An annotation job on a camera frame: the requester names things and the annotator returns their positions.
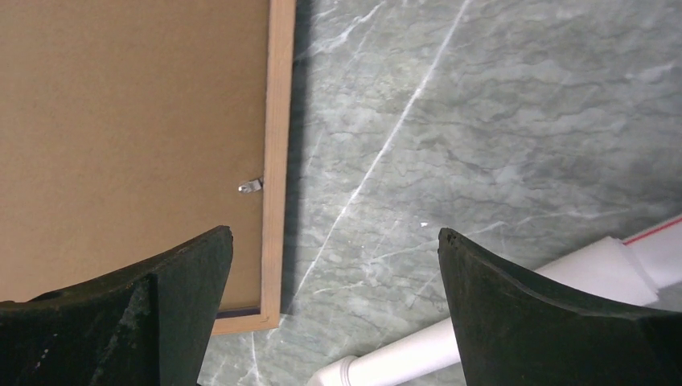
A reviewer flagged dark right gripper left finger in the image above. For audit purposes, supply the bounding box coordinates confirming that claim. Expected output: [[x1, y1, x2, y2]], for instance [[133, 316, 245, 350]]
[[1, 225, 233, 385]]

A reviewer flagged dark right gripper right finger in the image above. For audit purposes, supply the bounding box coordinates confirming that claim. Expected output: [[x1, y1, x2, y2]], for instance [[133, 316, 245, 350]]
[[438, 228, 681, 385]]

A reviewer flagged blue wooden picture frame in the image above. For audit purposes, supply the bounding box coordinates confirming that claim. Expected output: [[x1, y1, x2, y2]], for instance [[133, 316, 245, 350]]
[[1, 1, 296, 334]]

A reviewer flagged white pipe stand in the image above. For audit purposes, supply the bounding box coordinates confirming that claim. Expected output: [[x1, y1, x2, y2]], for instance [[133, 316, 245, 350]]
[[310, 217, 681, 385]]

